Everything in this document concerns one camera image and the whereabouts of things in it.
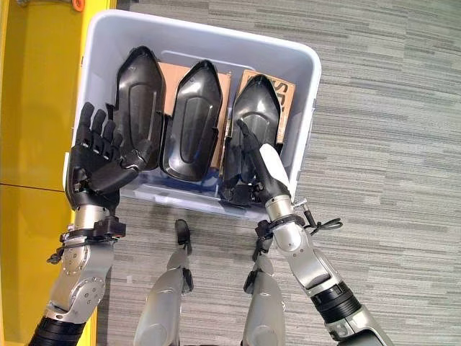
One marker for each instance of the silver right robot leg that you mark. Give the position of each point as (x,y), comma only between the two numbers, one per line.
(264,299)

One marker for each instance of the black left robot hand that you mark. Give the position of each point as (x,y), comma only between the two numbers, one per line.
(104,173)

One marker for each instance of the orange object on shelf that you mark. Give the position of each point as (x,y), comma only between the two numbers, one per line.
(76,3)

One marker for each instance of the black sole-shaped part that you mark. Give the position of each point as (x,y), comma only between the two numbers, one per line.
(191,122)
(257,108)
(138,108)

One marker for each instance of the white plastic box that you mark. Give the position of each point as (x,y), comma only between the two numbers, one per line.
(201,47)

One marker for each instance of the yellow metal shelf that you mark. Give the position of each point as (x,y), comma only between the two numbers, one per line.
(39,108)

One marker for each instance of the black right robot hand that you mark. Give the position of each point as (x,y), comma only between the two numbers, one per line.
(268,169)

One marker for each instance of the printed brown cardboard box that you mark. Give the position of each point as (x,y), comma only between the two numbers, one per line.
(286,97)

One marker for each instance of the plain brown cardboard box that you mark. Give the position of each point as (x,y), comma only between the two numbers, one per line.
(169,90)

